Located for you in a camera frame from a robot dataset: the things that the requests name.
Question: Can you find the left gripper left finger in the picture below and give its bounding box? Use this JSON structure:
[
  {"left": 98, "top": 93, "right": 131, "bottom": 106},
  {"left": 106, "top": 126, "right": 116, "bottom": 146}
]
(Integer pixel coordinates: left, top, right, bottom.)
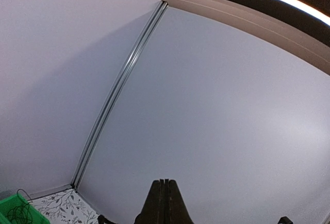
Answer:
[{"left": 134, "top": 179, "right": 164, "bottom": 224}]

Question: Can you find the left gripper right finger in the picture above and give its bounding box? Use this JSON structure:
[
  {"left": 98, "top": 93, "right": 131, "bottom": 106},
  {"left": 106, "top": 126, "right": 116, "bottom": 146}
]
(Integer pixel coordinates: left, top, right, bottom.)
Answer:
[{"left": 164, "top": 179, "right": 193, "bottom": 224}]

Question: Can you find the thin black cable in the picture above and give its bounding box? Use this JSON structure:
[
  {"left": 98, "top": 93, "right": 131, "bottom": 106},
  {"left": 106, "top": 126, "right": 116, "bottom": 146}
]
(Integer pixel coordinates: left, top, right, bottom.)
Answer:
[{"left": 6, "top": 188, "right": 34, "bottom": 223}]

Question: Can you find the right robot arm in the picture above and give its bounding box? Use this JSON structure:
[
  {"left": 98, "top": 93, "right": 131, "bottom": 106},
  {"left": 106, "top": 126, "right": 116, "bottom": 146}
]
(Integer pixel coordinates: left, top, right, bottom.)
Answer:
[{"left": 278, "top": 216, "right": 293, "bottom": 224}]

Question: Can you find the floral table mat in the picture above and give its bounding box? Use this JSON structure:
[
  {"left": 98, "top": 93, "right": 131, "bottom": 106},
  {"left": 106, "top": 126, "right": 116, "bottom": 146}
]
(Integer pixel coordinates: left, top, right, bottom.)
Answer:
[{"left": 32, "top": 189, "right": 99, "bottom": 224}]

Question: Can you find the right green bin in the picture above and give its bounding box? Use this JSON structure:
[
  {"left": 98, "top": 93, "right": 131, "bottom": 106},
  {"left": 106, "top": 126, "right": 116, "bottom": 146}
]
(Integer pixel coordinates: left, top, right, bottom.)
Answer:
[{"left": 1, "top": 194, "right": 50, "bottom": 224}]

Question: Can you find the right aluminium post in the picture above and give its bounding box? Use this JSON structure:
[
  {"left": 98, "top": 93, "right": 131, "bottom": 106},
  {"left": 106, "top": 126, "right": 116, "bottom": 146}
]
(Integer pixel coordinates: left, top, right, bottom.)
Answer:
[{"left": 70, "top": 1, "right": 168, "bottom": 190}]

